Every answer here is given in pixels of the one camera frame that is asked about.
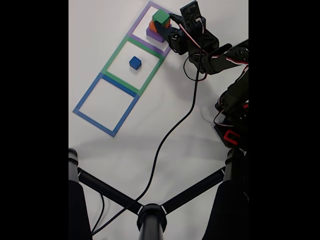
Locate large purple cube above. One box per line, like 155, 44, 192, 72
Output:
146, 26, 167, 44

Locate green cube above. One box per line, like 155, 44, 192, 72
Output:
151, 9, 171, 28

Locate orange cube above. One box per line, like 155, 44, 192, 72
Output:
148, 19, 172, 34

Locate small blue cube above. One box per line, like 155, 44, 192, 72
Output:
129, 55, 143, 70

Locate red table clamp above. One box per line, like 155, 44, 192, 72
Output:
223, 129, 241, 146

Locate black tripod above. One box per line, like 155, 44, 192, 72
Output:
68, 147, 249, 240

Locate red white servo wire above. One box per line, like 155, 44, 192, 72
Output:
178, 18, 249, 82
213, 109, 236, 128

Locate purple square frame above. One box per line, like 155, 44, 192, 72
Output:
127, 0, 183, 56

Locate green square frame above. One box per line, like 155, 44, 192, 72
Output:
101, 34, 166, 97

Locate thick black camera cable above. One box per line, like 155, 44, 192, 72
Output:
91, 21, 205, 236

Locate blue square frame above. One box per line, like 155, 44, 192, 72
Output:
72, 72, 141, 138

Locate thin black cable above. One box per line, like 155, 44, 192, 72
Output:
91, 194, 105, 233

